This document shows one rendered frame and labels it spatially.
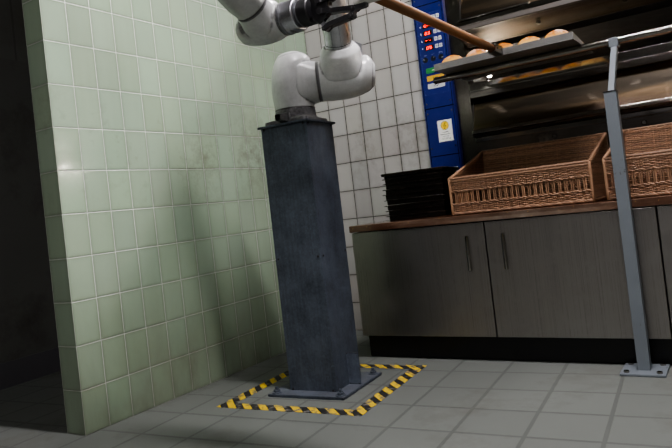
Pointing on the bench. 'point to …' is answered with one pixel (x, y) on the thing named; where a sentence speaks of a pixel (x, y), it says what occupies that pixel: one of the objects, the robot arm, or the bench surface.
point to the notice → (445, 130)
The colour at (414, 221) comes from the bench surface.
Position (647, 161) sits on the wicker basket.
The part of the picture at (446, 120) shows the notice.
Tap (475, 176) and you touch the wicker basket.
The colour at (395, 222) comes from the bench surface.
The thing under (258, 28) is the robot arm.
